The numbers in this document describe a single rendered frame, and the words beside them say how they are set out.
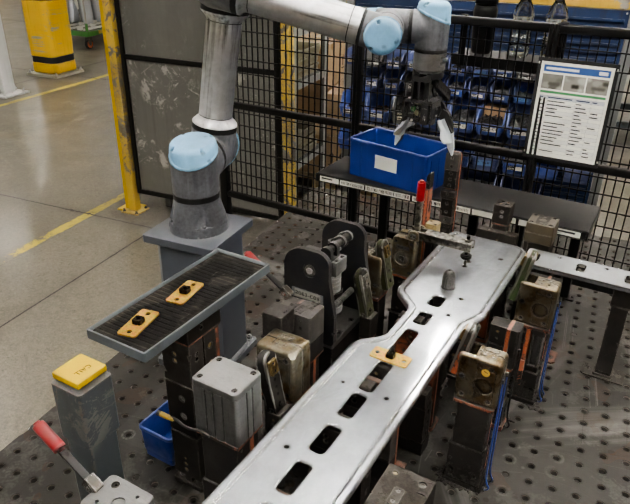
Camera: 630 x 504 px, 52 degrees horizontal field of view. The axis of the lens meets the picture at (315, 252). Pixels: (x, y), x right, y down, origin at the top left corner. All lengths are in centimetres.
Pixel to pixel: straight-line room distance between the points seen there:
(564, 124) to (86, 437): 160
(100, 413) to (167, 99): 318
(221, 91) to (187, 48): 234
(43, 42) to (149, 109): 485
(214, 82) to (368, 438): 93
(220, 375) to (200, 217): 57
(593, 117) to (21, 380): 249
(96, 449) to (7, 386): 197
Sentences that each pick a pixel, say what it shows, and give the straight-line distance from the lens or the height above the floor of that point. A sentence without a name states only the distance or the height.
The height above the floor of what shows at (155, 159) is 41.
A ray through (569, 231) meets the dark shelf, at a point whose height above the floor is 102.
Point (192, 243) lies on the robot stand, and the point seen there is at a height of 110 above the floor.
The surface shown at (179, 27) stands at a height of 125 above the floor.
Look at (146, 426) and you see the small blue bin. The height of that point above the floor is 77.
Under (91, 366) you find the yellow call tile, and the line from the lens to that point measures 111.
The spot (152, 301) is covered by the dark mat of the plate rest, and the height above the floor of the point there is 116.
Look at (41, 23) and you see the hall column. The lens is 894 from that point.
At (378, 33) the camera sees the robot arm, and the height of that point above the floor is 160.
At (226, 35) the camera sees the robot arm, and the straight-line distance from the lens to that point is 161.
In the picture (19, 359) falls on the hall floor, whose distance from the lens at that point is 327.
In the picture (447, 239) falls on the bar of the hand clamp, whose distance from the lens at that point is 169.
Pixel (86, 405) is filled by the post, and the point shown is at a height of 112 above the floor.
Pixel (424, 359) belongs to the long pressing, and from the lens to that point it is 136.
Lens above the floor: 180
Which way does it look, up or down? 27 degrees down
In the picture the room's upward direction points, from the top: 1 degrees clockwise
